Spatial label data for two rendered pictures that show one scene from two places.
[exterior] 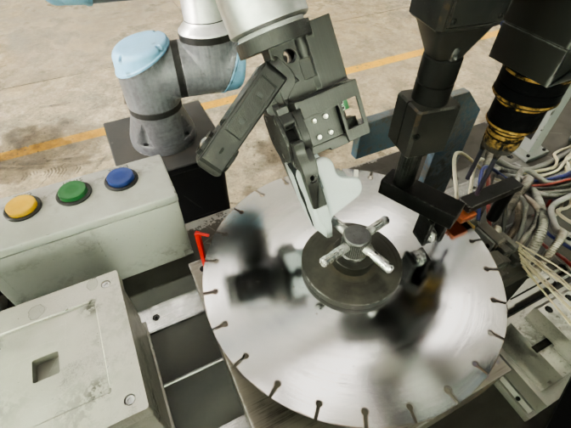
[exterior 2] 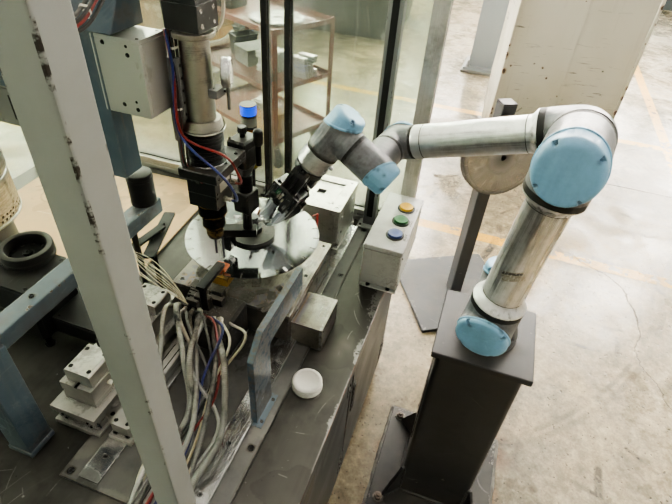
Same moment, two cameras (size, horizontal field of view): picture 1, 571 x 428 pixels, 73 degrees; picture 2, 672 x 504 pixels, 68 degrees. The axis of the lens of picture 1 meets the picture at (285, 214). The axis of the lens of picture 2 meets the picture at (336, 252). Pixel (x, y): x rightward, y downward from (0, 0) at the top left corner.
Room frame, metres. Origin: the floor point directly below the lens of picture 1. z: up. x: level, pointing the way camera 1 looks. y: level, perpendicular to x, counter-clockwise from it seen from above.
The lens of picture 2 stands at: (1.07, -0.65, 1.72)
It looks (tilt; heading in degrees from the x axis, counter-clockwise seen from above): 39 degrees down; 133
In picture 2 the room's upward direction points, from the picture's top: 5 degrees clockwise
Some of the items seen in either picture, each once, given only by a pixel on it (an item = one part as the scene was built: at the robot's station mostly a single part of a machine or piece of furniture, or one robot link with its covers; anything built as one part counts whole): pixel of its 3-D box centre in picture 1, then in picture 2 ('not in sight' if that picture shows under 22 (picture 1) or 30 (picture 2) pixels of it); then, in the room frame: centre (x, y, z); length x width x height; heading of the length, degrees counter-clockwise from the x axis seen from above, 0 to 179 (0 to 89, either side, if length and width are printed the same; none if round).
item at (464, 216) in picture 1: (477, 211); (213, 283); (0.33, -0.25, 0.95); 0.10 x 0.03 x 0.07; 117
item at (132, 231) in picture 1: (93, 232); (392, 240); (0.40, 0.31, 0.82); 0.28 x 0.11 x 0.15; 117
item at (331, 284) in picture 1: (352, 258); (252, 229); (0.25, -0.07, 0.96); 0.11 x 0.11 x 0.03
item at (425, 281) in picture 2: not in sight; (476, 209); (0.25, 1.13, 0.50); 0.50 x 0.50 x 1.00; 57
